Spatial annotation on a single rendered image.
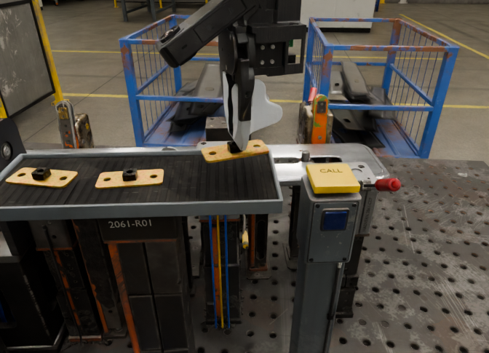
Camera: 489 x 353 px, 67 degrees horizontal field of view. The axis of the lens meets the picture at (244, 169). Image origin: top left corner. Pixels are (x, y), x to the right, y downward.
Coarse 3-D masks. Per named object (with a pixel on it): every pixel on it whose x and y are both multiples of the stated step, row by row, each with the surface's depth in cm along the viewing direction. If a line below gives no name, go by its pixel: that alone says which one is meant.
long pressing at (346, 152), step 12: (288, 144) 95; (300, 144) 95; (312, 144) 95; (324, 144) 95; (336, 144) 94; (348, 144) 94; (360, 144) 95; (276, 156) 89; (288, 156) 89; (300, 156) 88; (312, 156) 89; (324, 156) 89; (336, 156) 89; (348, 156) 88; (360, 156) 88; (372, 156) 88; (276, 168) 84; (288, 168) 84; (300, 168) 84; (372, 168) 84; (384, 168) 84; (288, 180) 79; (300, 180) 79
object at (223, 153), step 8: (232, 144) 48; (248, 144) 49; (256, 144) 49; (264, 144) 49; (208, 152) 48; (216, 152) 48; (224, 152) 47; (232, 152) 47; (240, 152) 47; (248, 152) 47; (256, 152) 47; (264, 152) 47; (208, 160) 46; (216, 160) 46; (224, 160) 46
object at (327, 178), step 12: (312, 168) 51; (324, 168) 51; (336, 168) 51; (348, 168) 51; (312, 180) 49; (324, 180) 49; (336, 180) 49; (348, 180) 49; (324, 192) 48; (336, 192) 48; (348, 192) 48
